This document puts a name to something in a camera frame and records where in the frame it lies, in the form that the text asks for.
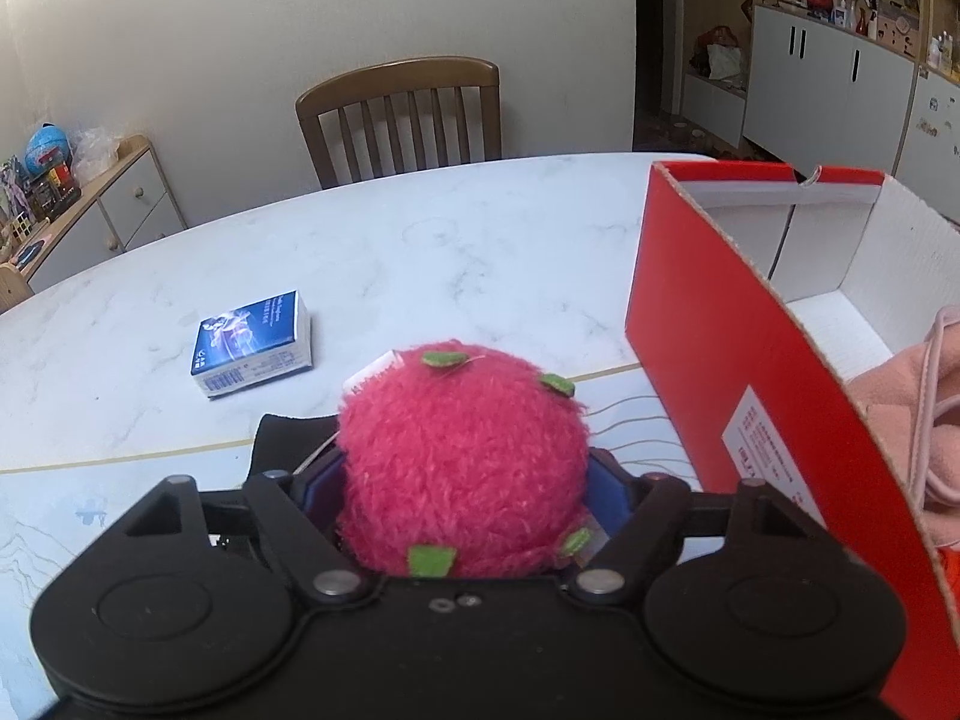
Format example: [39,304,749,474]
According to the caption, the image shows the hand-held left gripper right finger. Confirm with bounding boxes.
[562,448,816,606]

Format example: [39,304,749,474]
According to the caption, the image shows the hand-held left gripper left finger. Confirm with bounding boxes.
[112,456,377,605]

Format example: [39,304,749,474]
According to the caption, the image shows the black strap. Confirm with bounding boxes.
[246,412,342,485]

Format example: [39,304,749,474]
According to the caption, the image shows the pink plush dragon fruit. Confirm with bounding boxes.
[335,341,593,580]

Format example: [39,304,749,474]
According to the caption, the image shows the small blue carton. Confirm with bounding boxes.
[187,289,312,400]

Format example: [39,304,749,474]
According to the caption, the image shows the red cardboard box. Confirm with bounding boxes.
[625,160,960,720]

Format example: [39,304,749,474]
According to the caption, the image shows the pink cloth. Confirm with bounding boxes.
[847,345,960,563]

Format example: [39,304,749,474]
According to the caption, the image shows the white sideboard with drawers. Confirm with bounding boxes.
[0,135,187,293]

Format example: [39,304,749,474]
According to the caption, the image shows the light wooden small chair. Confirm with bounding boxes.
[0,262,35,314]

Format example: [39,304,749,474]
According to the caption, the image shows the white shoe bench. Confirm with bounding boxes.
[679,71,751,147]

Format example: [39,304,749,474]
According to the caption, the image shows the clear plastic bag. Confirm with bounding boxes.
[71,127,121,181]

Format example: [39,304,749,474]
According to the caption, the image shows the pile of small toys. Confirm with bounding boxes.
[0,157,82,241]

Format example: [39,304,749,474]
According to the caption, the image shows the slatted wooden chair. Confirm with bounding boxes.
[295,56,502,190]

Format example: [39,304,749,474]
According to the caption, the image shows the blue globe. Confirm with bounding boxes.
[25,124,72,173]

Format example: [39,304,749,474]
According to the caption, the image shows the white bag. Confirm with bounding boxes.
[706,45,747,80]

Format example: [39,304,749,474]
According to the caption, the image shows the white lower cabinets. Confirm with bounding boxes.
[742,4,960,200]

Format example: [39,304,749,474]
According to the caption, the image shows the pink cable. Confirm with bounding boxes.
[910,306,960,505]

